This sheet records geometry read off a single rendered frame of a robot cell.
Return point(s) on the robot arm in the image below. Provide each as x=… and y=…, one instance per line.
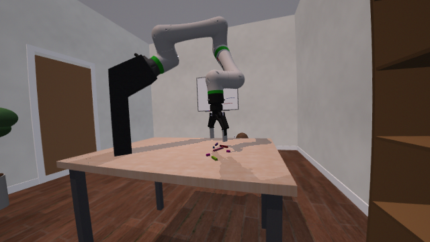
x=165, y=37

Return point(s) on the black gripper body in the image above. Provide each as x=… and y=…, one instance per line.
x=216, y=109

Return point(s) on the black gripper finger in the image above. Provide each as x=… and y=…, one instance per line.
x=211, y=123
x=224, y=124

